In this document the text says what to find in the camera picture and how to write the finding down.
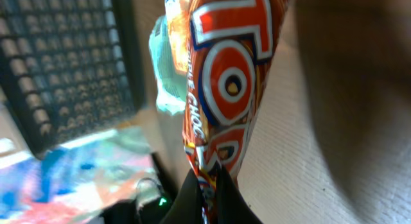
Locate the mint green wipes packet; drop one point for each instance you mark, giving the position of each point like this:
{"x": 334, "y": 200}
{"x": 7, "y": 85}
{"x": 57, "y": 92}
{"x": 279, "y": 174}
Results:
{"x": 171, "y": 86}

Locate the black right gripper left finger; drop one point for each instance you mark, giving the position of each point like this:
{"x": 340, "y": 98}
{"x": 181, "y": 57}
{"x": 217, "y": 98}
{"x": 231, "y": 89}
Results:
{"x": 187, "y": 207}

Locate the orange tissue packet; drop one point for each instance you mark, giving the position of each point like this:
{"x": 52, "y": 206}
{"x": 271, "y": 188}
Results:
{"x": 177, "y": 16}

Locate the orange red snack bar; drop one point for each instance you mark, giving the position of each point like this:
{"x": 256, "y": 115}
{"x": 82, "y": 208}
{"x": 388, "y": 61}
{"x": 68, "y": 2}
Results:
{"x": 231, "y": 44}

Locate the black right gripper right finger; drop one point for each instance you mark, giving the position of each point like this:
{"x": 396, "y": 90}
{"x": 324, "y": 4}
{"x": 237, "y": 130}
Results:
{"x": 231, "y": 207}

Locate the dark grey plastic basket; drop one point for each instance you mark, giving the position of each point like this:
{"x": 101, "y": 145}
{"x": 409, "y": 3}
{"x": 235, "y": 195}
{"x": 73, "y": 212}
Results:
{"x": 69, "y": 68}

